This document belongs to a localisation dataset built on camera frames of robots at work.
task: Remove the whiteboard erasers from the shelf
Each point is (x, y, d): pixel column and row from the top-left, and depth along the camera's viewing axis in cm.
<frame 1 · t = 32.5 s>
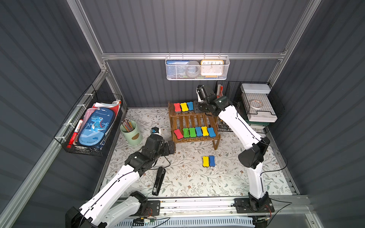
left hand: (166, 144, 76), fingers open
right hand: (200, 104, 83), fingers closed
wooden two-tier shelf: (190, 126, 92), point 15 cm above the table
black stapler: (159, 181, 82), point 2 cm above the table
green pencil cup: (130, 133, 89), point 15 cm above the table
colored pencils bunch: (128, 125, 91), point 16 cm above the table
red eraser upper tier: (177, 108, 83), point 29 cm above the table
yellow eraser upper tier: (184, 107, 84), point 28 cm above the table
blue eraser upper tier: (190, 105, 84), point 29 cm above the table
red eraser lower tier: (178, 134, 86), point 16 cm above the table
green eraser lower: (186, 134, 86), point 17 cm above the table
green eraser lower 2: (192, 132, 87), point 17 cm above the table
blue eraser lower: (198, 131, 87), point 17 cm above the table
yellow eraser lower tier: (205, 131, 88), point 17 cm above the table
blue eraser lower 2: (211, 132, 88), point 16 cm above the table
yellow eraser upper: (206, 163, 91), on the table
blue eraser upper: (212, 160, 92), on the table

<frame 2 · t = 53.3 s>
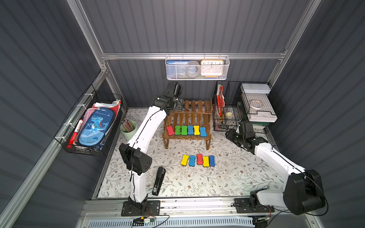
left hand: (177, 102, 81), fingers open
right hand: (230, 133, 87), fingers open
wooden two-tier shelf: (192, 121, 95), point 15 cm above the table
yellow eraser upper tier: (184, 160, 91), point 2 cm above the table
blue eraser upper tier: (192, 160, 93), on the table
red eraser lower tier: (170, 130, 88), point 16 cm above the table
green eraser lower: (177, 130, 88), point 16 cm above the table
green eraser lower 2: (184, 130, 88), point 16 cm above the table
blue eraser lower: (190, 129, 88), point 17 cm above the table
blue eraser lower 2: (202, 130, 88), point 16 cm above the table
red eraser upper: (199, 159, 93), on the table
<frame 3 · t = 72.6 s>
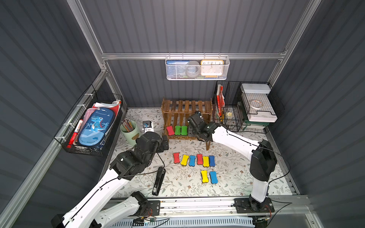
left hand: (157, 137, 67), fingers open
right hand: (194, 128, 87), fingers open
yellow eraser lower tier: (204, 175, 85), point 2 cm above the table
blue eraser lower 2: (213, 177, 84), on the table
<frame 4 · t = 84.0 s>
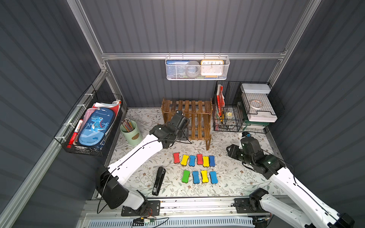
left hand: (183, 131, 76), fingers open
right hand: (232, 148, 77), fingers open
green eraser lower 2: (185, 176, 86), on the table
